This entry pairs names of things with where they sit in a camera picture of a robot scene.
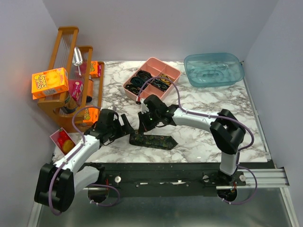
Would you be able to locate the teal rolled tie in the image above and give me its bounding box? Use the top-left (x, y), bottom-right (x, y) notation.
top-left (130, 76), bottom-right (145, 87)

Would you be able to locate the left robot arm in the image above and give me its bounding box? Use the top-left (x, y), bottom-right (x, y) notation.
top-left (34, 109), bottom-right (134, 215)

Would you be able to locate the orange bottle on rack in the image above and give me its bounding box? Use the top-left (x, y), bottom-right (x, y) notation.
top-left (86, 79), bottom-right (94, 103)

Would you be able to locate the wooden wire rack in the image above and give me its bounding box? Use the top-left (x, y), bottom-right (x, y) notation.
top-left (37, 26), bottom-right (105, 133)

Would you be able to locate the aluminium rail frame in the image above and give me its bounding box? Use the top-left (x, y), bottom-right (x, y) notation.
top-left (28, 168), bottom-right (299, 227)

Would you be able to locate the orange Scrub Daddy box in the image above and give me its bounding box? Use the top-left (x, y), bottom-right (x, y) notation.
top-left (31, 68), bottom-right (69, 100)

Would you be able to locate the dark blue floral rolled tie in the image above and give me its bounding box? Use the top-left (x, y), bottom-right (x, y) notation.
top-left (151, 79), bottom-right (169, 92)

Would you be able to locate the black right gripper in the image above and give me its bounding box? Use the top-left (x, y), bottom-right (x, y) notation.
top-left (137, 109), bottom-right (160, 134)

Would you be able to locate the pink product box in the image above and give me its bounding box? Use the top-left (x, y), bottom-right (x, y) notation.
top-left (68, 79), bottom-right (84, 102)

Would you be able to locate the pink divided organizer tray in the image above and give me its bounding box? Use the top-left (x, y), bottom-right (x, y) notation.
top-left (123, 57), bottom-right (181, 101)

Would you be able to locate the small orange box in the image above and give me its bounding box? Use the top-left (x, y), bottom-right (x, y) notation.
top-left (82, 107), bottom-right (98, 126)
top-left (89, 61), bottom-right (101, 78)

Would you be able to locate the dark tin can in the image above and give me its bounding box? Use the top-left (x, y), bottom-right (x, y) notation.
top-left (61, 93), bottom-right (78, 114)

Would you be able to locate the dark floral patterned necktie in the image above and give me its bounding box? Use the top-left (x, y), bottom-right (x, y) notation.
top-left (129, 131), bottom-right (178, 150)

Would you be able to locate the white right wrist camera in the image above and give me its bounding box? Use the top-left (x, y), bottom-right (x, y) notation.
top-left (140, 98), bottom-right (149, 113)

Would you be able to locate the small orange box upper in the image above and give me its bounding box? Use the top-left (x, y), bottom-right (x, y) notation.
top-left (89, 61), bottom-right (101, 78)

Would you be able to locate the pink bin with fruit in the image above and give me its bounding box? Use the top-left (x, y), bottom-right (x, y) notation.
top-left (50, 128), bottom-right (75, 155)

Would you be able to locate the yellow rolled tie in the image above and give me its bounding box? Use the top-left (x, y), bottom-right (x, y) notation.
top-left (159, 74), bottom-right (172, 86)

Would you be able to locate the black gold rolled tie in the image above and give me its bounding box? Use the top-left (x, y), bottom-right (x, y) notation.
top-left (125, 84), bottom-right (141, 96)

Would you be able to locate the small orange box lower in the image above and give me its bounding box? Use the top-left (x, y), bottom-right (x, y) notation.
top-left (82, 107), bottom-right (98, 126)

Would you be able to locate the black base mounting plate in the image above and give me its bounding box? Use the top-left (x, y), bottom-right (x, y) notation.
top-left (88, 162), bottom-right (274, 197)

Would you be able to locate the metal scoop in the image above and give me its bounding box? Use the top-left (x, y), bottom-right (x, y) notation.
top-left (72, 47), bottom-right (83, 77)

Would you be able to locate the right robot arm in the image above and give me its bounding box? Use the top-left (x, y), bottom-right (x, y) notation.
top-left (138, 95), bottom-right (246, 185)

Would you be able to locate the translucent blue plastic tub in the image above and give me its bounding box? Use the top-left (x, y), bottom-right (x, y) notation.
top-left (184, 52), bottom-right (245, 88)

